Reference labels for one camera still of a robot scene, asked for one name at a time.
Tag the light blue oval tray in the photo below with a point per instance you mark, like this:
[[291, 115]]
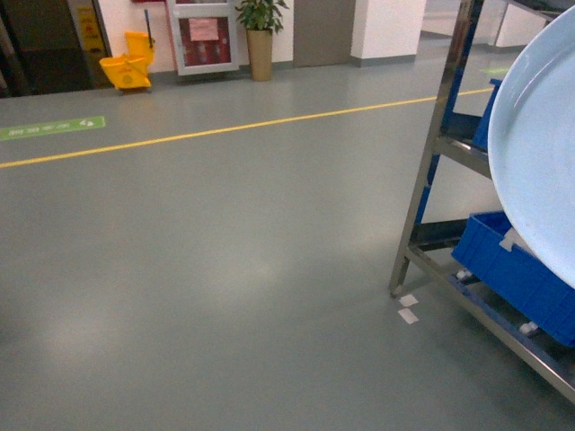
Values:
[[531, 145]]

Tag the stainless steel shelf rack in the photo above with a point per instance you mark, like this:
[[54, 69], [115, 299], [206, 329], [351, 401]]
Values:
[[450, 135]]

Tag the blue crate on shelf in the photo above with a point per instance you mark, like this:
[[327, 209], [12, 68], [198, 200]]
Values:
[[480, 137], [516, 275]]

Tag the blue crate on shelf bottom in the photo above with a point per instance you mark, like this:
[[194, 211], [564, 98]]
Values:
[[516, 275]]

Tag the white floor tape pieces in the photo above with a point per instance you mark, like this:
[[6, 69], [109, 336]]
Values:
[[407, 302]]

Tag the grey door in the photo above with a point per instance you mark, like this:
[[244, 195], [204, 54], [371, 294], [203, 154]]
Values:
[[322, 32]]

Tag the potted green plant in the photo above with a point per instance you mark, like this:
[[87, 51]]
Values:
[[261, 19]]

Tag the red fire equipment cabinet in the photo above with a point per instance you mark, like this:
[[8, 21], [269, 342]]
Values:
[[203, 35]]

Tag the yellow mop bucket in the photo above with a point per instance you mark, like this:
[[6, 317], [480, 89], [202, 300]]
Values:
[[130, 71]]

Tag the yellow wet floor sign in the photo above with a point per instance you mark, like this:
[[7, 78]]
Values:
[[90, 30]]

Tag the green floor sticker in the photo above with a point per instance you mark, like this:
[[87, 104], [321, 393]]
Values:
[[51, 128]]

